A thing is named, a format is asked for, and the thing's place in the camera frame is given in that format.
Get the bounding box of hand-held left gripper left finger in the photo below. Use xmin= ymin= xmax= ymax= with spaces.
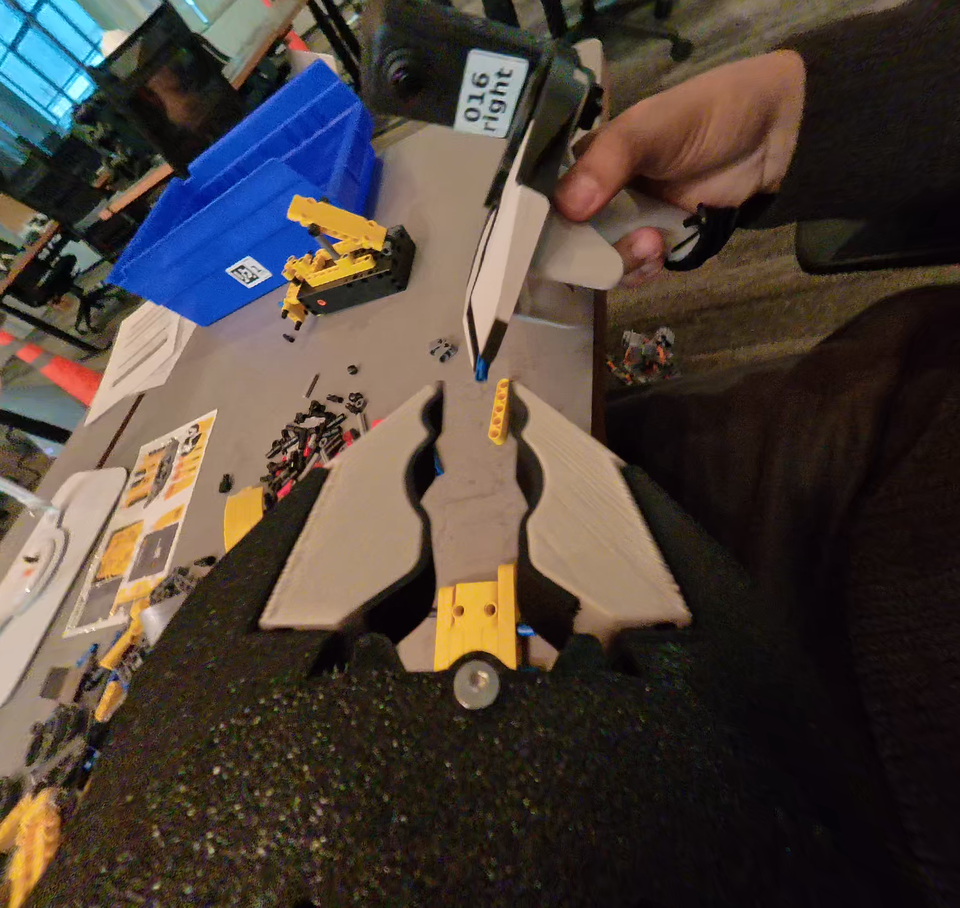
xmin=258 ymin=381 xmax=445 ymax=643

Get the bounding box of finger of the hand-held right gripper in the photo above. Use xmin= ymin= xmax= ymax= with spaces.
xmin=463 ymin=206 xmax=500 ymax=378
xmin=480 ymin=182 xmax=554 ymax=378

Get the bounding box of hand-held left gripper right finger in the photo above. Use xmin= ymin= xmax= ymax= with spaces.
xmin=510 ymin=381 xmax=693 ymax=650

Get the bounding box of yellow toy beam with holes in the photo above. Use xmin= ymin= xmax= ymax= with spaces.
xmin=487 ymin=378 xmax=513 ymax=446

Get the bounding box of person's right forearm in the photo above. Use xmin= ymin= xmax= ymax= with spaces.
xmin=750 ymin=0 xmax=960 ymax=228

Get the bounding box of person's right hand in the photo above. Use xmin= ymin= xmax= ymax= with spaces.
xmin=553 ymin=49 xmax=809 ymax=288

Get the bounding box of yellow curved toy panel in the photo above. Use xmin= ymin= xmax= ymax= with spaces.
xmin=223 ymin=484 xmax=269 ymax=554

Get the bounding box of pile of small toy pieces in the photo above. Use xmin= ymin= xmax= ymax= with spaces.
xmin=261 ymin=374 xmax=380 ymax=493

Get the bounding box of yellow black toy model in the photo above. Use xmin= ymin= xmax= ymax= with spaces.
xmin=280 ymin=194 xmax=418 ymax=333

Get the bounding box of blue plastic storage bin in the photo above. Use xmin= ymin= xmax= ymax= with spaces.
xmin=187 ymin=59 xmax=376 ymax=183

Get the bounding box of yellow toy panel with holes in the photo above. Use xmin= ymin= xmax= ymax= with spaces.
xmin=433 ymin=563 xmax=521 ymax=674

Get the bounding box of long wooden desk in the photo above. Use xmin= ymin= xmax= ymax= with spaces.
xmin=225 ymin=0 xmax=348 ymax=93

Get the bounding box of printed instruction sheet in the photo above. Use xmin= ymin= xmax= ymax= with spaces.
xmin=63 ymin=408 xmax=219 ymax=639

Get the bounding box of person's dark clothing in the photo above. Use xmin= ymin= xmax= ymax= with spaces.
xmin=600 ymin=270 xmax=960 ymax=908

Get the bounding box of black computer monitor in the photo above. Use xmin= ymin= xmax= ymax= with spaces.
xmin=96 ymin=0 xmax=246 ymax=179

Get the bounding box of white paper sheet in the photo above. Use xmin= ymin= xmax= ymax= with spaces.
xmin=84 ymin=300 xmax=198 ymax=427

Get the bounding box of blue storage bin with label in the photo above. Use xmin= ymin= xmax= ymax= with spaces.
xmin=107 ymin=156 xmax=385 ymax=329

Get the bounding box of white plastic plate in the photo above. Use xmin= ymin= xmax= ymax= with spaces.
xmin=0 ymin=465 xmax=129 ymax=708

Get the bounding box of red white barrier tape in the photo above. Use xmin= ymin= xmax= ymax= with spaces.
xmin=0 ymin=329 xmax=104 ymax=408

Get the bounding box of heap of black toy parts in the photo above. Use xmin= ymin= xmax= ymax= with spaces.
xmin=24 ymin=698 xmax=100 ymax=783

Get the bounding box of large window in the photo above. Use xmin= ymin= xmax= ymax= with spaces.
xmin=0 ymin=0 xmax=108 ymax=146

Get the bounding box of yellow toy claw piece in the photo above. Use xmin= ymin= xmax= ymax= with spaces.
xmin=0 ymin=786 xmax=63 ymax=908

